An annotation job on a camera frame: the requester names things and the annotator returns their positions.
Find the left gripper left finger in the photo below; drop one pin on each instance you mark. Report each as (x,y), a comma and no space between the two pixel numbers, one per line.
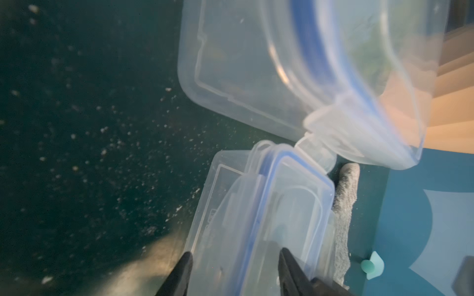
(176,284)

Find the small clear lunch box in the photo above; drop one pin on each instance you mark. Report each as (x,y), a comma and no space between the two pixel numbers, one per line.
(253,204)

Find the large clear lunch box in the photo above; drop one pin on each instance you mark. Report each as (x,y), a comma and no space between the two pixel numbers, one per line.
(348,78)

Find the teal silicone spatula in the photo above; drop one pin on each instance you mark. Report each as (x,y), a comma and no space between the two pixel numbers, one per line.
(373,267)

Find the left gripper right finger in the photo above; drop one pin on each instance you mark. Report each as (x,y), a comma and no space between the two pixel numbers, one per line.
(293,281)

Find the potted artificial flower plant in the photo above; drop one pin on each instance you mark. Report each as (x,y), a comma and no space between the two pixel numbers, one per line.
(431,104)

